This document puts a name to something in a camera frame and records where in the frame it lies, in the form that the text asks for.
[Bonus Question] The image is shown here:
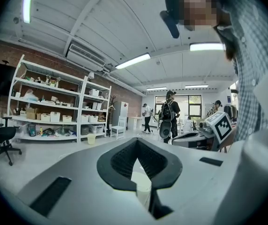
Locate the black head-mounted camera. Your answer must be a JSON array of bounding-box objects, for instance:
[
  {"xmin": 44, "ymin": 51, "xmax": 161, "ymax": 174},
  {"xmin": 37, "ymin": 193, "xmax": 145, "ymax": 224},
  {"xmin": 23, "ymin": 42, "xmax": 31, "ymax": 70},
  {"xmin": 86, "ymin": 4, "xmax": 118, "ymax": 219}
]
[{"xmin": 159, "ymin": 10, "xmax": 180, "ymax": 39}]

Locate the blue round container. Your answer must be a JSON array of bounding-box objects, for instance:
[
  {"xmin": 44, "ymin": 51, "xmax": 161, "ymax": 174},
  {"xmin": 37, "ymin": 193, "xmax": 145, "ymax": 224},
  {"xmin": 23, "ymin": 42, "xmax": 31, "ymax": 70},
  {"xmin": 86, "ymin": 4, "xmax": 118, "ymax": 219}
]
[{"xmin": 28, "ymin": 123, "xmax": 37, "ymax": 137}]

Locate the wooden coat rack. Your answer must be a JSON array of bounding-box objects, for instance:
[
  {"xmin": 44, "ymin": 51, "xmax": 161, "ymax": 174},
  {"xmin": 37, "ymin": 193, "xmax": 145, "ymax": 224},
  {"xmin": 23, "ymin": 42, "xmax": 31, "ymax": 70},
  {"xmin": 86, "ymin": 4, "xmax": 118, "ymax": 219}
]
[{"xmin": 107, "ymin": 95, "xmax": 117, "ymax": 136}]

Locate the clear plastic storage bin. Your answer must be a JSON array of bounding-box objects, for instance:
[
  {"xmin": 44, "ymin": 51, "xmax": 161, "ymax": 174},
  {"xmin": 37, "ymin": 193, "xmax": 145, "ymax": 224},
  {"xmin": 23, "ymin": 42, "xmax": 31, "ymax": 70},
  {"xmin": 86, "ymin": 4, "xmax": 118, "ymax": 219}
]
[{"xmin": 88, "ymin": 124, "xmax": 105, "ymax": 135}]

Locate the white desk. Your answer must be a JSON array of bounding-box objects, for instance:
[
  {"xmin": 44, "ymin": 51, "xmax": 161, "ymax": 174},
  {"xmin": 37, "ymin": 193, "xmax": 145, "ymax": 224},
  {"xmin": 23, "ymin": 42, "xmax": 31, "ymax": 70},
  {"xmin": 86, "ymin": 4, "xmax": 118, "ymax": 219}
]
[{"xmin": 127, "ymin": 116, "xmax": 144, "ymax": 131}]

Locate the black framed window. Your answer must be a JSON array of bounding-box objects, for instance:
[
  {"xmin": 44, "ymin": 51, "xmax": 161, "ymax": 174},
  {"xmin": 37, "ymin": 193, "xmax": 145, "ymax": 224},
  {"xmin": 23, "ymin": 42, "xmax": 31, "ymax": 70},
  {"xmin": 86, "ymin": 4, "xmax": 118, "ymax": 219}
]
[{"xmin": 155, "ymin": 95, "xmax": 202, "ymax": 117}]

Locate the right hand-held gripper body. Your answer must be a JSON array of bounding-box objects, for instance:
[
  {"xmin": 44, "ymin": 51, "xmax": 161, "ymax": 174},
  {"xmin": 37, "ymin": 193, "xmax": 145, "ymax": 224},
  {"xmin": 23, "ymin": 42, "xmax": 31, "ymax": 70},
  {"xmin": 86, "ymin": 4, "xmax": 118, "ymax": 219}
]
[{"xmin": 171, "ymin": 111, "xmax": 233, "ymax": 152}]

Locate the brown cardboard box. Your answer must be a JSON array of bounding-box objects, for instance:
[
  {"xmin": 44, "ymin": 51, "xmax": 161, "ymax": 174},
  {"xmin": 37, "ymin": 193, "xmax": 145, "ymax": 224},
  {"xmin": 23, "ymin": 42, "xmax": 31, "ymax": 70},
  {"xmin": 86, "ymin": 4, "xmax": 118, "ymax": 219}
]
[{"xmin": 25, "ymin": 107, "xmax": 39, "ymax": 120}]

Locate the white refrigerator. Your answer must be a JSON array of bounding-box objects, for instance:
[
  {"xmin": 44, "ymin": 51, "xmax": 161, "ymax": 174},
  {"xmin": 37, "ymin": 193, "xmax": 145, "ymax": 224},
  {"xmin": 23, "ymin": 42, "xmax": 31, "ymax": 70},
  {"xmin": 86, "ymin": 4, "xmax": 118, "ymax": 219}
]
[{"xmin": 112, "ymin": 101, "xmax": 129, "ymax": 127}]

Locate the grey checked shirt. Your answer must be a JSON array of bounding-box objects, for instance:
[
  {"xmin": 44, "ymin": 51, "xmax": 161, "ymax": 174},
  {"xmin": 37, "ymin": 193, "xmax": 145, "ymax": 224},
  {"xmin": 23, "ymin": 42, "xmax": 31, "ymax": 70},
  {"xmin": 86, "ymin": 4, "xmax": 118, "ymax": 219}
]
[{"xmin": 215, "ymin": 0, "xmax": 268, "ymax": 143}]

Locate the clothes rack with garments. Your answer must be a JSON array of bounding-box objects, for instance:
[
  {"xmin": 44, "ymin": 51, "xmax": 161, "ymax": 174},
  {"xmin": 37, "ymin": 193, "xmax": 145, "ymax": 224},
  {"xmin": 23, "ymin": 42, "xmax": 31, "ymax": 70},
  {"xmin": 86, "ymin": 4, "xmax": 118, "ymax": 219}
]
[{"xmin": 222, "ymin": 104, "xmax": 239, "ymax": 122}]

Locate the white wooden chair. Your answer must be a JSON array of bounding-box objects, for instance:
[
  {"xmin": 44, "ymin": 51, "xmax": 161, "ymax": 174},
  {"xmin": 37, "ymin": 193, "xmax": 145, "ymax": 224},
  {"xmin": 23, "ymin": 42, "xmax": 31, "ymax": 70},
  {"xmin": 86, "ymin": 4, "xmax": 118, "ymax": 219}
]
[{"xmin": 110, "ymin": 115, "xmax": 127, "ymax": 141}]

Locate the white ceiling air conditioner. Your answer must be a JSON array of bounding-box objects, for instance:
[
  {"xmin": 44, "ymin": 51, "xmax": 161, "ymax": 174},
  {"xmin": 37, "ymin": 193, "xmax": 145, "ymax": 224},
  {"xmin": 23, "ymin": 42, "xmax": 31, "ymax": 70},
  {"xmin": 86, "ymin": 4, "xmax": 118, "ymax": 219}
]
[{"xmin": 65, "ymin": 43, "xmax": 107, "ymax": 73}]

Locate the group of white storage boxes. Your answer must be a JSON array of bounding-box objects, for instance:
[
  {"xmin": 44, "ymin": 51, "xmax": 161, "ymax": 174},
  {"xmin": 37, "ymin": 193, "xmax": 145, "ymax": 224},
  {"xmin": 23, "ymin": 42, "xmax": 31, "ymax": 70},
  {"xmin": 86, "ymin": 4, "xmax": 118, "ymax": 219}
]
[{"xmin": 40, "ymin": 88, "xmax": 100, "ymax": 124}]

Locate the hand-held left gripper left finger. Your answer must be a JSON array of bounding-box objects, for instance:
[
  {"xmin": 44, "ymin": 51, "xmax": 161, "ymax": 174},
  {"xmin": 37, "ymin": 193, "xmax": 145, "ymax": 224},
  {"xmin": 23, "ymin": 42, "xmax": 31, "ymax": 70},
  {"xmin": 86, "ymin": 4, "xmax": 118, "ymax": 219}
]
[{"xmin": 97, "ymin": 137, "xmax": 138, "ymax": 192}]

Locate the pale yellow waste basket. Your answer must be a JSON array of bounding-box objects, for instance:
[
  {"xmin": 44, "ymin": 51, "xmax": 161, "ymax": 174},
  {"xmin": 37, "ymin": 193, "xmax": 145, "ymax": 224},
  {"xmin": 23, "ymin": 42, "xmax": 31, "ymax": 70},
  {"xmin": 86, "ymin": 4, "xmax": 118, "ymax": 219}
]
[{"xmin": 86, "ymin": 133, "xmax": 97, "ymax": 146}]

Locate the black office chair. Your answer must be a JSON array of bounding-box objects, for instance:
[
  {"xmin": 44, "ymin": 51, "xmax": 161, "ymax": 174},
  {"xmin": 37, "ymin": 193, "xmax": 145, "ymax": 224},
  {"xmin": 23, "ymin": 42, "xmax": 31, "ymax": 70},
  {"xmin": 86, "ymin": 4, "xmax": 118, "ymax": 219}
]
[{"xmin": 0, "ymin": 87, "xmax": 22, "ymax": 166}]

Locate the beige waste bin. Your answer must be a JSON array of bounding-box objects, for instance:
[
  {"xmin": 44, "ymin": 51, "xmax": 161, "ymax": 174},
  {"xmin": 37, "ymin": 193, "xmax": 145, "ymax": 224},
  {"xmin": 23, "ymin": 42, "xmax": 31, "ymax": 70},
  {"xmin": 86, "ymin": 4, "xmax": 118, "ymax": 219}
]
[{"xmin": 130, "ymin": 158, "xmax": 153, "ymax": 207}]

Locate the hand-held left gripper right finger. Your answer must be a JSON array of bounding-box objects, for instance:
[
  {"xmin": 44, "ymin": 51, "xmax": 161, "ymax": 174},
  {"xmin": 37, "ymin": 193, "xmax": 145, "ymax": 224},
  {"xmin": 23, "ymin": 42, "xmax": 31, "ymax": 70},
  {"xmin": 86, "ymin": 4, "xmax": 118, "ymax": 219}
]
[{"xmin": 136, "ymin": 137, "xmax": 183, "ymax": 220}]

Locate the white plastic bag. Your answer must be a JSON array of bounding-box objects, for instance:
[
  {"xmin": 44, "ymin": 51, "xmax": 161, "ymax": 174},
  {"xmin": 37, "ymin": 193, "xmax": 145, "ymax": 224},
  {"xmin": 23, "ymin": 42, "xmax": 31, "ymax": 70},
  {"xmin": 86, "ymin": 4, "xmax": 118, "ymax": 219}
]
[{"xmin": 22, "ymin": 89, "xmax": 39, "ymax": 102}]

